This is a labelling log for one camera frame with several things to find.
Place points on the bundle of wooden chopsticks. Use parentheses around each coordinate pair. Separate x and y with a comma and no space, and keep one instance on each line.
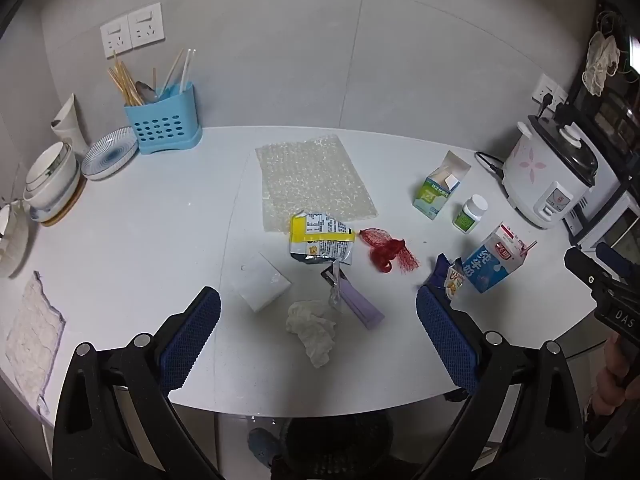
(126,85)

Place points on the white plastic straw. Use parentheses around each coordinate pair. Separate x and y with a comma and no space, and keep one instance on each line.
(171,72)
(187,70)

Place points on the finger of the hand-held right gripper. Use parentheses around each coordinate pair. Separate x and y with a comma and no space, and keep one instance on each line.
(617,262)
(585,269)

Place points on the white bowl dark rim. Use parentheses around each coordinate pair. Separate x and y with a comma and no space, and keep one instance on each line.
(50,165)
(55,195)

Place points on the blue utensil holder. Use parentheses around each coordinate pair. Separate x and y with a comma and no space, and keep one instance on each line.
(162,127)

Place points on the white tissue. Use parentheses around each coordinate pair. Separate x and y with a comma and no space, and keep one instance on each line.
(310,327)

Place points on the clear bubble wrap sheet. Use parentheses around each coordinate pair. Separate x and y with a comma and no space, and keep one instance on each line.
(312,180)

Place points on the green white medicine box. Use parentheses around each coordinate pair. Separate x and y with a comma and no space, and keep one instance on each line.
(432,197)

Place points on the metal spoon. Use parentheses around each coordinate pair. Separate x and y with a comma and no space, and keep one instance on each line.
(145,91)

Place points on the black plug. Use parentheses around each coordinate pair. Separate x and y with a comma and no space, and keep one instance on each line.
(545,105)

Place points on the small white box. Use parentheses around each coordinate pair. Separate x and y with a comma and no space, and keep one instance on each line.
(262,282)

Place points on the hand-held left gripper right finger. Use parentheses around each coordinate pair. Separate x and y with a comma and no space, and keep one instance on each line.
(447,345)

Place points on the blue white milk carton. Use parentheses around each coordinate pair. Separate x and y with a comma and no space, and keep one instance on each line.
(492,265)

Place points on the blue snack wrapper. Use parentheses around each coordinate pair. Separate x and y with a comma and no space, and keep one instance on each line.
(445,275)

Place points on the yellow snack packet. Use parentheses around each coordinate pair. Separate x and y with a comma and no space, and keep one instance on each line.
(320,242)

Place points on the white wall socket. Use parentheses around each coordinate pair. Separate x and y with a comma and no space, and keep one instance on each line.
(116,39)
(541,86)
(146,24)
(561,96)

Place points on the hanging white mesh cloth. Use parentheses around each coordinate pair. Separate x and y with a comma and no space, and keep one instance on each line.
(600,60)

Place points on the blue patterned plate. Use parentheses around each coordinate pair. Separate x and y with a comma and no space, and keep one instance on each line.
(110,154)

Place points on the white dish cloth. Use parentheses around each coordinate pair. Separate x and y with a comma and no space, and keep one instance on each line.
(32,335)

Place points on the white floral rice cooker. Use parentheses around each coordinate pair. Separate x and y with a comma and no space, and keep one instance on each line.
(540,180)

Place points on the wooden trivet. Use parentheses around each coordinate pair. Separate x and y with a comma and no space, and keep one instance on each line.
(75,205)

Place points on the red mesh net bag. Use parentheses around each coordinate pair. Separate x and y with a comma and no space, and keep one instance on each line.
(390,255)

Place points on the black mesh bin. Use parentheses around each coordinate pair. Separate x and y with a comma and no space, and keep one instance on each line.
(335,447)

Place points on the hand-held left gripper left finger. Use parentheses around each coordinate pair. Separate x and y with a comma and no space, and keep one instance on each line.
(192,340)

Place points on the purple foil sachet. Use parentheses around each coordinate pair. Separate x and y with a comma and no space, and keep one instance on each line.
(360,305)

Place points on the person's right hand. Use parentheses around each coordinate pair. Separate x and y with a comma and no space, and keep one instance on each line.
(610,390)

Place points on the white pill bottle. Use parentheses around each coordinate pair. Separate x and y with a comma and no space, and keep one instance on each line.
(469,217)

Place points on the white microwave oven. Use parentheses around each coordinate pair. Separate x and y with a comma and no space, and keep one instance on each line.
(610,205)

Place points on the white ceramic jug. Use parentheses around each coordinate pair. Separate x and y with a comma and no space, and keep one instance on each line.
(69,127)

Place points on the blue slipper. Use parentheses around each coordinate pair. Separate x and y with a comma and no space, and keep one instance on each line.
(262,447)

